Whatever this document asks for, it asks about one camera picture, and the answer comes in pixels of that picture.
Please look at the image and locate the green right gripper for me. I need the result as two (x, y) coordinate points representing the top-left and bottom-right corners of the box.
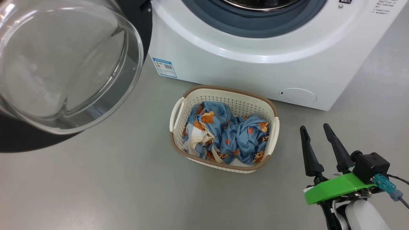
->
(300, 123), (377, 205)

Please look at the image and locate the blue cartoon print garment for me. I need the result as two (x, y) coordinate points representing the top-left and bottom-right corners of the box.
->
(224, 114), (269, 165)

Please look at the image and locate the blue cartoon garment cream lining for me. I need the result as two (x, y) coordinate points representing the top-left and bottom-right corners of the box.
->
(182, 101), (238, 162)

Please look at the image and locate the round glass washer door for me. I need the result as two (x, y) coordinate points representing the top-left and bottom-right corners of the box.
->
(0, 0), (153, 153)

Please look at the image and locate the white front-load washing machine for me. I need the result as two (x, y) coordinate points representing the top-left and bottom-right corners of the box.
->
(148, 0), (409, 111)

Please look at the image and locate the steel washer drum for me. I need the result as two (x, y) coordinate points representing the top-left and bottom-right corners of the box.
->
(220, 0), (301, 12)

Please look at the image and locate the round white filter cover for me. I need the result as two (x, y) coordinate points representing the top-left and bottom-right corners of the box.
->
(279, 88), (317, 104)

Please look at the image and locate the cream laundry basket brown rim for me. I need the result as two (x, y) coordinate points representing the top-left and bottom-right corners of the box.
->
(169, 85), (280, 173)

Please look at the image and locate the small black text sticker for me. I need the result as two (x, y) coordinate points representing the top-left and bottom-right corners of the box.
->
(372, 0), (391, 15)

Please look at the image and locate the blue energy label sticker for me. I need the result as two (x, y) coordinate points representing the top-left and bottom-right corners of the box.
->
(152, 57), (177, 79)

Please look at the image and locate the teal right camera connector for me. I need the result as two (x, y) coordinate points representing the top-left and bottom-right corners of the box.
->
(373, 173), (404, 202)

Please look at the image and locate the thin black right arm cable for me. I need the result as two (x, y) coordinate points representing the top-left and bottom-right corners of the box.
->
(387, 174), (409, 210)

